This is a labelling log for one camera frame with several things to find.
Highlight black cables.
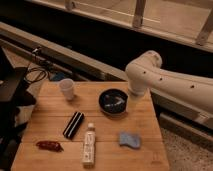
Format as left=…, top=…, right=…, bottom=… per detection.
left=24, top=46, right=56, bottom=84

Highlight red snack packet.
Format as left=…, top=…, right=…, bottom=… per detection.
left=36, top=141, right=63, bottom=152

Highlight white plastic cup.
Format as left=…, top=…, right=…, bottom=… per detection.
left=59, top=78, right=74, bottom=100

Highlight wooden railing frame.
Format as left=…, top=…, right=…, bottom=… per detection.
left=64, top=0, right=213, bottom=49

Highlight white plastic bottle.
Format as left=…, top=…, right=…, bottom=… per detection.
left=82, top=123, right=96, bottom=167

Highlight black bowl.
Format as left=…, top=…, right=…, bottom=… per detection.
left=98, top=88, right=128, bottom=115

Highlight dark chair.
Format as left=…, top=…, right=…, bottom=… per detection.
left=0, top=47, right=36, bottom=171

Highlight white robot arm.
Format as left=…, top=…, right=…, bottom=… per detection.
left=125, top=50, right=213, bottom=114

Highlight blue sponge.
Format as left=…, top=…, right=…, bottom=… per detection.
left=119, top=132, right=141, bottom=149

